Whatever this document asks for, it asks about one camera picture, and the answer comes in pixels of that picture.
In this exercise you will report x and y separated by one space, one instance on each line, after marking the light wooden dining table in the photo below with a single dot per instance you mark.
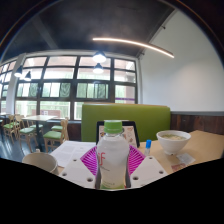
38 118

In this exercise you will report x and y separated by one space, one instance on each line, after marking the clear green-capped drink bottle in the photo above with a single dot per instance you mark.
112 156

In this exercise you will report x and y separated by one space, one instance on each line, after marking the long curved linear light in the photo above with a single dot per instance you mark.
140 43

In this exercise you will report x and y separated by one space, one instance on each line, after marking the group of wooden green-seated chairs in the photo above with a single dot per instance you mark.
53 135

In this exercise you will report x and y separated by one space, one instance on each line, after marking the white ceramic bowl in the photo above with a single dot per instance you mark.
173 141

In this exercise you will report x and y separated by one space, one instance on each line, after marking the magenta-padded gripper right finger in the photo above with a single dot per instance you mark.
147 171

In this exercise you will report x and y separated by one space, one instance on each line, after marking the large black-framed window wall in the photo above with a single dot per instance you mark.
60 86

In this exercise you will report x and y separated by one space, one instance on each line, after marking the white paper cup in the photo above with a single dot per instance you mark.
40 161

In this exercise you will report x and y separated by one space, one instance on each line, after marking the small printed paper packet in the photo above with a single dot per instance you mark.
185 159

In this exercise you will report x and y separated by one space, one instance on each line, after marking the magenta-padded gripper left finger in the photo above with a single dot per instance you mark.
77 171

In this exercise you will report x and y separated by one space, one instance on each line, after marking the green upholstered booth bench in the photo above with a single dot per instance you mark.
146 116

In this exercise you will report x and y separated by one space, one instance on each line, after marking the small blue-capped bottle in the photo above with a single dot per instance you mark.
147 148

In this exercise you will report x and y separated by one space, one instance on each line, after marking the group of pendant ceiling lamps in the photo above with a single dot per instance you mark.
99 57

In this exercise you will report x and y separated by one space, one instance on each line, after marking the white printed paper sheets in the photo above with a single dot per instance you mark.
68 151

